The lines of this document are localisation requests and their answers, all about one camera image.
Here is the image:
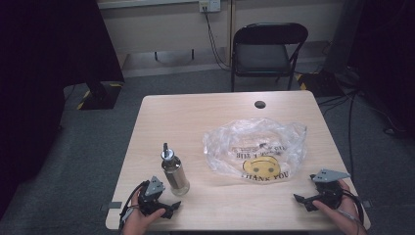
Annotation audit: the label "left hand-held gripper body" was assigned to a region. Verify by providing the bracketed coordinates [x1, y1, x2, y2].
[138, 175, 166, 216]

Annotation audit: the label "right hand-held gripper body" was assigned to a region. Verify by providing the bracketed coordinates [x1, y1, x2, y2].
[309, 168, 352, 211]

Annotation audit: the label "person's right hand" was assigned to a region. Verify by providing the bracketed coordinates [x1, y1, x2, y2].
[311, 179, 369, 235]

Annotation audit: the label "person's left hand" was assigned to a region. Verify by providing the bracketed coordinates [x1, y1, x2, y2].
[121, 191, 166, 235]

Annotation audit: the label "glass oil bottle metal spout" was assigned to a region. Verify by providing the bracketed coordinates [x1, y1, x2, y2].
[161, 142, 191, 197]

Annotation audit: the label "clear plastic bag yellow smiley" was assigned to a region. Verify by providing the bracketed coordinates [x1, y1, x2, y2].
[202, 117, 308, 186]

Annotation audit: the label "black stand base yellow stripes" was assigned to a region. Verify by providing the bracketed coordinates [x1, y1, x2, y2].
[295, 69, 346, 98]
[75, 80, 124, 112]

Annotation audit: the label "black curtain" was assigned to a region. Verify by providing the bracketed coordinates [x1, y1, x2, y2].
[346, 0, 415, 140]
[0, 0, 125, 221]

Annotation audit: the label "black folding chair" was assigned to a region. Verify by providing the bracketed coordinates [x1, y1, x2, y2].
[229, 22, 309, 93]

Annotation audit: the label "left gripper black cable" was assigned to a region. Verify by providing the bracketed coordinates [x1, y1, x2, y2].
[117, 180, 150, 231]

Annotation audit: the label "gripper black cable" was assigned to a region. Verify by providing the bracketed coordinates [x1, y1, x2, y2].
[117, 180, 150, 231]
[339, 188, 366, 227]

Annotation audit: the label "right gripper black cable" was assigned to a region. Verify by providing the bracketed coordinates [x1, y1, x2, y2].
[339, 188, 366, 227]

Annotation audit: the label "black floor cable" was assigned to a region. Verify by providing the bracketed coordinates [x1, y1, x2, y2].
[316, 87, 415, 184]

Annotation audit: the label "black wall power cable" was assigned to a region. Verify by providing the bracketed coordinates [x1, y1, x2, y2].
[203, 5, 232, 72]

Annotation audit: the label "white wall outlet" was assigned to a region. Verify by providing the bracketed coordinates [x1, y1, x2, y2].
[198, 0, 222, 14]

